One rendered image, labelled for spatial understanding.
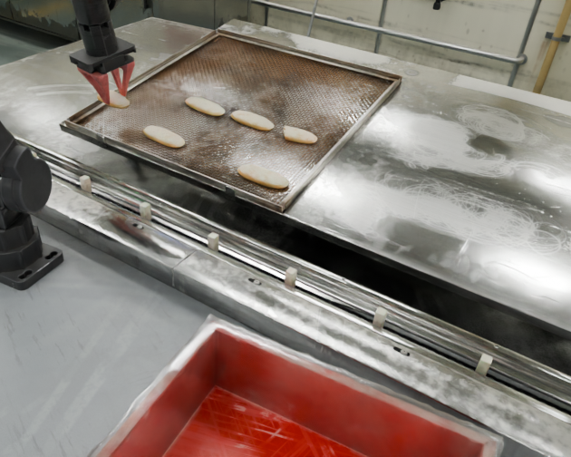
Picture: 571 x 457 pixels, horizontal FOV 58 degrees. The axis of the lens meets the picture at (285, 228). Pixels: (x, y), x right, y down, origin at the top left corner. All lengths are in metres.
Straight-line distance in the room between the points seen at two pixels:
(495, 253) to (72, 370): 0.60
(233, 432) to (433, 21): 4.06
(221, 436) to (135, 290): 0.27
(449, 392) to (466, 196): 0.37
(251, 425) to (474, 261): 0.40
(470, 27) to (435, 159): 3.44
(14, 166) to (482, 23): 3.91
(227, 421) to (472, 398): 0.28
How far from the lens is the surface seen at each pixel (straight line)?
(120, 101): 1.07
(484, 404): 0.66
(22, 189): 0.78
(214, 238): 0.80
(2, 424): 0.68
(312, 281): 0.76
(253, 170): 0.90
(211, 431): 0.63
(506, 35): 4.35
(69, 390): 0.69
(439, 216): 0.86
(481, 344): 0.73
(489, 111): 1.15
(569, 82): 4.37
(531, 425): 0.67
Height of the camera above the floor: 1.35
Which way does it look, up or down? 35 degrees down
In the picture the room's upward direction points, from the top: 6 degrees clockwise
